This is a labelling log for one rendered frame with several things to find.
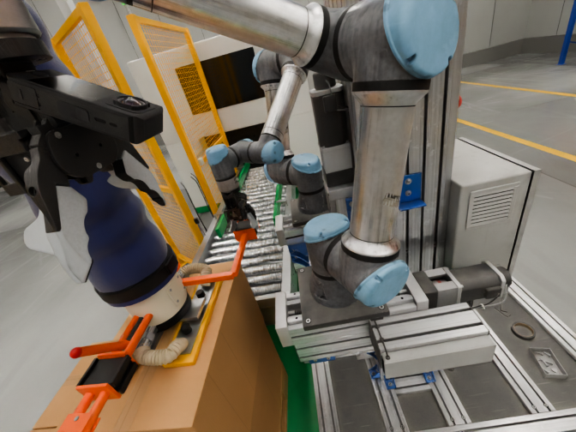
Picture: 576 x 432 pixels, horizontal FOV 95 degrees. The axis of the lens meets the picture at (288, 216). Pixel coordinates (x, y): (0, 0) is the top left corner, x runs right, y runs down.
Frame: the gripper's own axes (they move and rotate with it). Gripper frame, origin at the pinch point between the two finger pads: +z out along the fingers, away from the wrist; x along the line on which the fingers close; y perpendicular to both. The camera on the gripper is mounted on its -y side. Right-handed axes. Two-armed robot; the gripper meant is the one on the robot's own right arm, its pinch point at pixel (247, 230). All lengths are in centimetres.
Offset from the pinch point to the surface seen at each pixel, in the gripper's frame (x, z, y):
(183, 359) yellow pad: -15.3, 12.0, 45.2
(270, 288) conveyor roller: -6, 53, -20
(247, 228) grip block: 1.4, -2.5, 2.9
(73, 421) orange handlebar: -27, 0, 64
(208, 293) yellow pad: -14.4, 11.0, 21.2
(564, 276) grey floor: 179, 105, -46
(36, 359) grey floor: -223, 109, -33
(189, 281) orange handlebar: -15.3, -0.3, 26.2
